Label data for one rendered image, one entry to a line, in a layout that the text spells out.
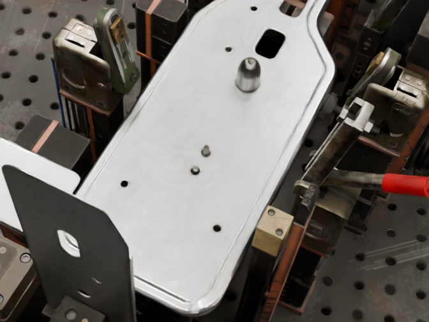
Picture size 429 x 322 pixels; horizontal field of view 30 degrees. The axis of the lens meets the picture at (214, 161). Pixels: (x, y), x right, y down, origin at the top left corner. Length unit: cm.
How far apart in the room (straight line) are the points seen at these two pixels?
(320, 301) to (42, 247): 62
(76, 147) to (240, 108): 22
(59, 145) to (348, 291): 52
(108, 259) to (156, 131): 37
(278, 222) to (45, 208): 33
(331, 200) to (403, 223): 43
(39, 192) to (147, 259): 33
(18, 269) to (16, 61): 66
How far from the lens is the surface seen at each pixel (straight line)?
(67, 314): 87
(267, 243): 94
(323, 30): 119
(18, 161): 104
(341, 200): 97
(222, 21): 116
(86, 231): 68
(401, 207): 139
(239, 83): 108
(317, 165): 91
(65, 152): 106
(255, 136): 105
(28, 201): 69
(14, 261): 92
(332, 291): 130
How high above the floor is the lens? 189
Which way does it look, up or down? 60 degrees down
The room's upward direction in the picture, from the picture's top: 8 degrees clockwise
